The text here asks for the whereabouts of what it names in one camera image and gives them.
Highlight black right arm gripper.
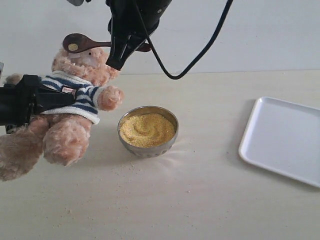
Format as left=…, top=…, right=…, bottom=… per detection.
left=105, top=0, right=172, bottom=71

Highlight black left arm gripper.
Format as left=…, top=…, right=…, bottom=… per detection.
left=0, top=73, right=75, bottom=127

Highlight beige teddy bear striped sweater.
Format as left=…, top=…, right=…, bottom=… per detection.
left=0, top=47, right=124, bottom=181

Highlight dark red wooden spoon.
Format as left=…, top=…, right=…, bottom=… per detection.
left=62, top=33, right=152, bottom=55

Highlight yellow millet grains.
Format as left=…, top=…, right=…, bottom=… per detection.
left=120, top=113, right=176, bottom=148

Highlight steel bowl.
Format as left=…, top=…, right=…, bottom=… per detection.
left=117, top=105, right=179, bottom=158

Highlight white rectangular plastic tray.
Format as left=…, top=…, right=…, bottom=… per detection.
left=238, top=96, right=320, bottom=188

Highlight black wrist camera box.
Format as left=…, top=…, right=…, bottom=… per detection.
left=67, top=0, right=84, bottom=7

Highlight black camera cable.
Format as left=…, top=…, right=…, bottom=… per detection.
left=132, top=0, right=235, bottom=80

